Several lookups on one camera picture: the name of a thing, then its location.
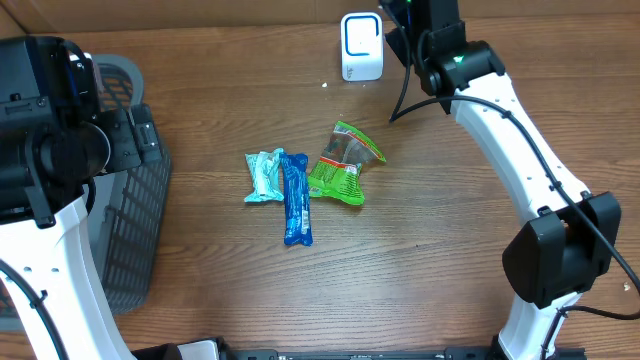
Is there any teal packet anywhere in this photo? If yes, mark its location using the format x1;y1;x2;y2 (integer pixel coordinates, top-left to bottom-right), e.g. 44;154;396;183
244;148;284;203

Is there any blue snack packet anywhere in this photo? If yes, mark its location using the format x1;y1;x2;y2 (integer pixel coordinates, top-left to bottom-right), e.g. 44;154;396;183
281;153;313;246

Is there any green snack packet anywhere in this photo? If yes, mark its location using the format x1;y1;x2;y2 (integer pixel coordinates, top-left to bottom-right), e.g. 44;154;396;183
308;121;386;206

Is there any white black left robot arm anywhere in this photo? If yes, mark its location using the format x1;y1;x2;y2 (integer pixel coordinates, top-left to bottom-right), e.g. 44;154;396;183
1;35;220;359

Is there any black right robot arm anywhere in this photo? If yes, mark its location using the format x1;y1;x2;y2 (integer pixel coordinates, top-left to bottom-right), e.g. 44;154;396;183
380;0;621;359

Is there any white barcode scanner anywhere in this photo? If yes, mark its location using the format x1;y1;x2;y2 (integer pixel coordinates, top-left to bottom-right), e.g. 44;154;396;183
340;12;384;82

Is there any grey plastic mesh basket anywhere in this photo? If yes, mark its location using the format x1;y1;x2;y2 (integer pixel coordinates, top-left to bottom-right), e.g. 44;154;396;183
0;53;173;332

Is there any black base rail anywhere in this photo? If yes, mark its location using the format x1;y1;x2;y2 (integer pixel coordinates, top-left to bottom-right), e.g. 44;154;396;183
132;337;587;360

